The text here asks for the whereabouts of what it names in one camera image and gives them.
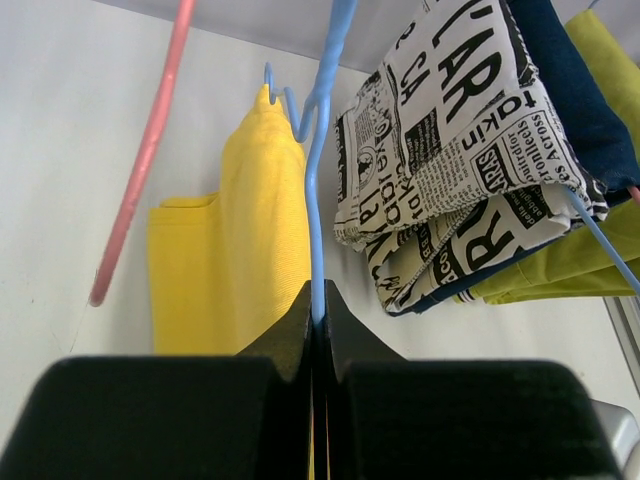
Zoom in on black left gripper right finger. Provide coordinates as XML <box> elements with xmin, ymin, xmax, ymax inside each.
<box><xmin>323</xmin><ymin>281</ymin><xmax>622</xmax><ymax>479</ymax></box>

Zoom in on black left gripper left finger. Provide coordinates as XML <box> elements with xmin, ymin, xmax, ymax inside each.
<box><xmin>1</xmin><ymin>287</ymin><xmax>311</xmax><ymax>479</ymax></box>

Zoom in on yellow trousers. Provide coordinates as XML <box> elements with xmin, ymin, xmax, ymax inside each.
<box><xmin>147</xmin><ymin>86</ymin><xmax>311</xmax><ymax>355</ymax></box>

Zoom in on black white print trousers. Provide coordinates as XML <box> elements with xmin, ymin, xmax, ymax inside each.
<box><xmin>334</xmin><ymin>1</ymin><xmax>609</xmax><ymax>315</ymax></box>

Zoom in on blue hanger of print trousers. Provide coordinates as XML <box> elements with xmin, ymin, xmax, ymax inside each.
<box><xmin>564</xmin><ymin>186</ymin><xmax>639</xmax><ymax>296</ymax></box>

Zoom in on blue hanger of yellow trousers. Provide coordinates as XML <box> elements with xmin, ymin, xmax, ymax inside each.
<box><xmin>264</xmin><ymin>0</ymin><xmax>357</xmax><ymax>325</ymax></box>

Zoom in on olive green trousers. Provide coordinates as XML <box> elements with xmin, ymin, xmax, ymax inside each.
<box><xmin>453</xmin><ymin>9</ymin><xmax>639</xmax><ymax>305</ymax></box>

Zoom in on pink hanger of navy trousers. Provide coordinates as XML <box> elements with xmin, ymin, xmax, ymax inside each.
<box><xmin>628</xmin><ymin>186</ymin><xmax>640</xmax><ymax>204</ymax></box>

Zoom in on navy blue trousers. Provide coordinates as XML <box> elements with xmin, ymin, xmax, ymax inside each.
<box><xmin>403</xmin><ymin>1</ymin><xmax>639</xmax><ymax>313</ymax></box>

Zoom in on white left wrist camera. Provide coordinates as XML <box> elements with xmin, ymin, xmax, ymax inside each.
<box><xmin>592</xmin><ymin>400</ymin><xmax>639</xmax><ymax>479</ymax></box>

